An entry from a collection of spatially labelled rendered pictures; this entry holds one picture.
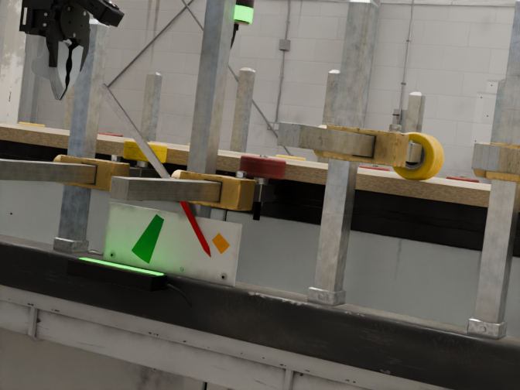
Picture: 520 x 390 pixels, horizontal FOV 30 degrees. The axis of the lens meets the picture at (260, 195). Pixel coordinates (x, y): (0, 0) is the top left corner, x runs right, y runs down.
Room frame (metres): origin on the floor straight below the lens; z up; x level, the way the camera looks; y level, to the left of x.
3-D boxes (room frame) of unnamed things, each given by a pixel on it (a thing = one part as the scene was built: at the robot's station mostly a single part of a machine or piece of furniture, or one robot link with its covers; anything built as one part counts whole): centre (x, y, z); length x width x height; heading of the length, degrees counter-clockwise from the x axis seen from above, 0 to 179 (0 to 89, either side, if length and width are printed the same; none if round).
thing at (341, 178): (1.48, -0.12, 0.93); 0.03 x 0.03 x 0.48; 62
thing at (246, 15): (1.64, 0.08, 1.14); 0.06 x 0.06 x 0.02
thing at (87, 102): (1.71, 0.32, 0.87); 0.03 x 0.03 x 0.48; 62
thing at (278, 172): (1.70, 0.00, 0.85); 0.08 x 0.08 x 0.11
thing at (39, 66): (1.52, 0.35, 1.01); 0.06 x 0.03 x 0.09; 64
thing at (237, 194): (1.59, 0.08, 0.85); 0.13 x 0.06 x 0.05; 62
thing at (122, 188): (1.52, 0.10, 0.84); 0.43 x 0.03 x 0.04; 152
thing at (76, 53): (1.55, 0.34, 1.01); 0.06 x 0.03 x 0.09; 64
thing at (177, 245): (1.59, 0.14, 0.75); 0.26 x 0.01 x 0.10; 62
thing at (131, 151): (1.81, 0.22, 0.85); 0.08 x 0.08 x 0.11
